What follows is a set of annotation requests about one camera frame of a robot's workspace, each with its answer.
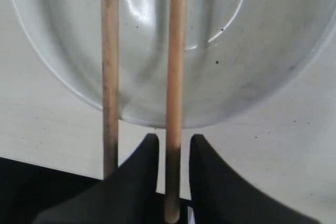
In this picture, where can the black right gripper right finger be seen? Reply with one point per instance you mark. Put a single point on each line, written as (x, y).
(220, 195)

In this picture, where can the white ceramic bowl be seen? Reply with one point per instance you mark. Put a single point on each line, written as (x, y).
(237, 51)

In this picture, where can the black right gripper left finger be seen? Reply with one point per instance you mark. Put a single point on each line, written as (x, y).
(128, 195)

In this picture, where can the wooden chopstick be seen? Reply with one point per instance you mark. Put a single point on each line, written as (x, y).
(110, 84)
(174, 109)

